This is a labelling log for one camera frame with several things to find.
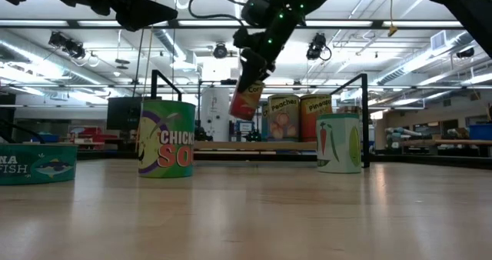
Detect orange pineapple can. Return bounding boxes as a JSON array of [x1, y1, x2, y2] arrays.
[[299, 93, 334, 142]]

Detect red bins stack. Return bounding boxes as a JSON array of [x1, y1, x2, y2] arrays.
[[68, 127, 118, 145]]

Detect white vegetable can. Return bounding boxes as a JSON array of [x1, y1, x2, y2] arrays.
[[316, 112, 363, 175]]

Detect black metal frame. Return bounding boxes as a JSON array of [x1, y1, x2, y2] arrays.
[[151, 69, 371, 169]]

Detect red corn can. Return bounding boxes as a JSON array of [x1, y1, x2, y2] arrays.
[[228, 79, 265, 122]]

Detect round black overhead camera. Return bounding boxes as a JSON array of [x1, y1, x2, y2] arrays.
[[212, 42, 229, 60]]

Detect black camera cluster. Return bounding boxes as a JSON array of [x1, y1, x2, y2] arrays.
[[48, 31, 87, 60]]

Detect green tuna fish can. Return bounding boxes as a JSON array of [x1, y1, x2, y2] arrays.
[[0, 143, 78, 187]]

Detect yellow hanging plug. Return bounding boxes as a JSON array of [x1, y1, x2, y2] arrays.
[[387, 0, 399, 38]]

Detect green chicken soup can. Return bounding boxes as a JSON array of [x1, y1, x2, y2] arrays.
[[137, 99, 197, 179]]

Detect blue bin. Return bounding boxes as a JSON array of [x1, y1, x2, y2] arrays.
[[468, 123, 492, 141]]

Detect black monitor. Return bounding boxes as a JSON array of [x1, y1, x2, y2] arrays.
[[106, 96, 142, 131]]

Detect black hanging cable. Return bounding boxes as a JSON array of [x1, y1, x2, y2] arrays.
[[131, 27, 145, 98]]

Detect black ceiling camera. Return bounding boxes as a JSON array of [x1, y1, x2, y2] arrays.
[[306, 32, 332, 62]]

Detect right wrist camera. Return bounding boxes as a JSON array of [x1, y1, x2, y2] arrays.
[[241, 0, 271, 28]]

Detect peaches can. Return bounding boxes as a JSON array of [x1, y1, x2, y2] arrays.
[[268, 94, 301, 142]]

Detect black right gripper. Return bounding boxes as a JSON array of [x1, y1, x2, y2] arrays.
[[232, 0, 307, 94]]

